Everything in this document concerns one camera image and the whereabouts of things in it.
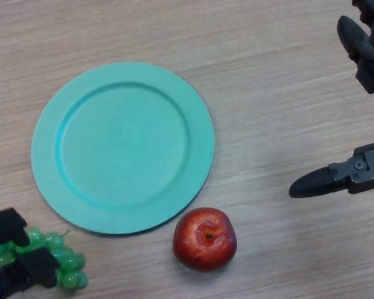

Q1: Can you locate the green round plate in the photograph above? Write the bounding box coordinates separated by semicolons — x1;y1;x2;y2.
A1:
30;62;214;235

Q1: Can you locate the green grapes bunch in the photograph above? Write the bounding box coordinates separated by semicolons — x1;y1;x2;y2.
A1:
0;227;89;290

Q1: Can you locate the red apple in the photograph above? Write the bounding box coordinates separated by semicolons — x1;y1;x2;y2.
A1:
172;207;237;273

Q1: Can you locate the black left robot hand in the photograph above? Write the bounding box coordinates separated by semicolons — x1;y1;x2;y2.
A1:
0;207;60;299

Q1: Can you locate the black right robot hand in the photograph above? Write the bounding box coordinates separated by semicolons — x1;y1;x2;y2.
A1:
289;0;374;199

